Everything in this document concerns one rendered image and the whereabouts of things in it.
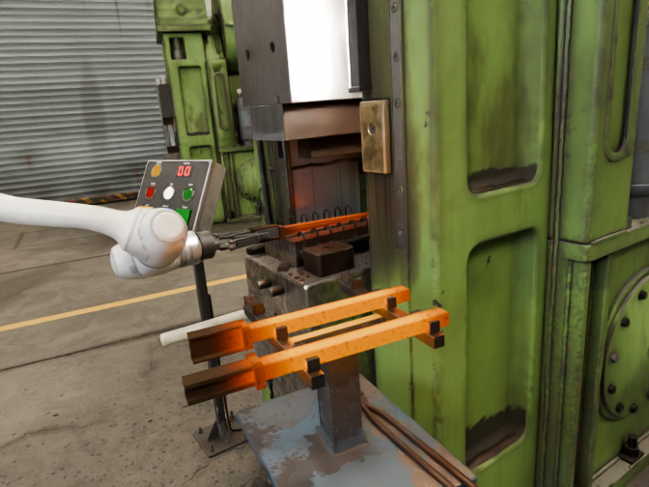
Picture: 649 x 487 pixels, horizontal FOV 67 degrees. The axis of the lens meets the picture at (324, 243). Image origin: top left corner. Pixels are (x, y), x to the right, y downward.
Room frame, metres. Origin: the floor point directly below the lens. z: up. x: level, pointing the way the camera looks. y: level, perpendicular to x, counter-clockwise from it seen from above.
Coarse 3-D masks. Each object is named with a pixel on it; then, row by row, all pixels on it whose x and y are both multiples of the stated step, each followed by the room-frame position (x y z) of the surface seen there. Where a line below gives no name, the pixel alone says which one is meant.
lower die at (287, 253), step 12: (336, 228) 1.44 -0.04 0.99; (348, 228) 1.43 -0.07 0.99; (360, 228) 1.44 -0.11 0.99; (288, 240) 1.35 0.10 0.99; (300, 240) 1.33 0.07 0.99; (312, 240) 1.35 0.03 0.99; (324, 240) 1.37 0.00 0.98; (336, 240) 1.39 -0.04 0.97; (276, 252) 1.42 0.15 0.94; (288, 252) 1.35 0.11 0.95; (300, 264) 1.32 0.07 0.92
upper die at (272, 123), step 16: (256, 112) 1.45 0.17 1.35; (272, 112) 1.36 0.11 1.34; (288, 112) 1.32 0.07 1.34; (304, 112) 1.35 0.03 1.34; (320, 112) 1.38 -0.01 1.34; (336, 112) 1.41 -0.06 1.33; (352, 112) 1.44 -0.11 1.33; (256, 128) 1.46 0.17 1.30; (272, 128) 1.37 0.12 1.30; (288, 128) 1.32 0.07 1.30; (304, 128) 1.35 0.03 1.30; (320, 128) 1.38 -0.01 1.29; (336, 128) 1.40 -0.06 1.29; (352, 128) 1.43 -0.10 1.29
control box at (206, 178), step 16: (160, 160) 1.87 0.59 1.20; (176, 160) 1.82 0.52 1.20; (192, 160) 1.77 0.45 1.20; (208, 160) 1.73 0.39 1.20; (144, 176) 1.88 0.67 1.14; (160, 176) 1.83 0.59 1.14; (176, 176) 1.78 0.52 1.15; (192, 176) 1.74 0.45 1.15; (208, 176) 1.70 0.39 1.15; (144, 192) 1.84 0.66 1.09; (160, 192) 1.79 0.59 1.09; (176, 192) 1.74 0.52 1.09; (208, 192) 1.69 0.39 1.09; (176, 208) 1.71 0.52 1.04; (192, 208) 1.67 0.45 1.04; (208, 208) 1.68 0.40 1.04; (192, 224) 1.63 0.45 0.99; (208, 224) 1.68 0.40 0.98
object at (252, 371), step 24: (432, 312) 0.73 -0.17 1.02; (336, 336) 0.66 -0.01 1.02; (360, 336) 0.66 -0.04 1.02; (384, 336) 0.67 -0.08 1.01; (408, 336) 0.69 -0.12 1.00; (240, 360) 0.61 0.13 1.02; (264, 360) 0.61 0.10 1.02; (288, 360) 0.61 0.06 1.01; (192, 384) 0.55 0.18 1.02; (216, 384) 0.57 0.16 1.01; (240, 384) 0.58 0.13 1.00; (264, 384) 0.58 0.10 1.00
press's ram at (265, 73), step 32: (256, 0) 1.39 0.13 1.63; (288, 0) 1.28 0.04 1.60; (320, 0) 1.33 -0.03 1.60; (256, 32) 1.41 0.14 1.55; (288, 32) 1.28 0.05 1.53; (320, 32) 1.33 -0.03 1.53; (256, 64) 1.42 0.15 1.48; (288, 64) 1.28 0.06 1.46; (320, 64) 1.32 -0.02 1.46; (256, 96) 1.44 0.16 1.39; (288, 96) 1.29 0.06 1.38; (320, 96) 1.32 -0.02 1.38; (352, 96) 1.37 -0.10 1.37
